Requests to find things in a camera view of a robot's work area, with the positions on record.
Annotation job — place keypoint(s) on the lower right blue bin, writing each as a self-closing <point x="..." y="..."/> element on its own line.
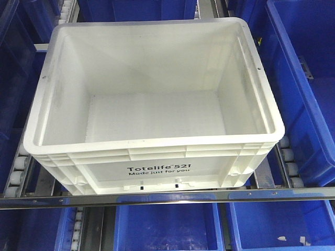
<point x="286" y="225"/>

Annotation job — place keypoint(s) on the back blue bin right shelf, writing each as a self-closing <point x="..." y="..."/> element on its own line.
<point x="137" y="10"/>

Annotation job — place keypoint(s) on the lower middle bin right shelf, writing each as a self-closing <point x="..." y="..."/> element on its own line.
<point x="190" y="226"/>

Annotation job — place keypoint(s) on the blue bin shelf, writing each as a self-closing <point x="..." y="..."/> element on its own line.
<point x="137" y="10"/>
<point x="18" y="81"/>

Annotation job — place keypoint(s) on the grey roller conveyor track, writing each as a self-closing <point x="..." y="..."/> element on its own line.
<point x="288" y="164"/>

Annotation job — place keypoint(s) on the blue bin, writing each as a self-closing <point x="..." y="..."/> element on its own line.
<point x="286" y="225"/>
<point x="297" y="50"/>

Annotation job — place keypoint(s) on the steel front rail right shelf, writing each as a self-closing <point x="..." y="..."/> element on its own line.
<point x="202" y="196"/>

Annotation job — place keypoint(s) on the white plastic tote bin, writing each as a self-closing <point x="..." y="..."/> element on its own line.
<point x="128" y="107"/>

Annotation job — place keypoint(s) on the right side blue bin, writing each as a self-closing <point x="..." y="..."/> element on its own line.
<point x="297" y="50"/>

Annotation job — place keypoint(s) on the left blue bin right shelf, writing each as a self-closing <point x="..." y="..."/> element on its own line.
<point x="18" y="81"/>

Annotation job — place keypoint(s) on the lower left bin right shelf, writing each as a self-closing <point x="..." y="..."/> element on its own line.
<point x="37" y="229"/>

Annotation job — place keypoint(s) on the left roller track right shelf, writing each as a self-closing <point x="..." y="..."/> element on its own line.
<point x="17" y="176"/>

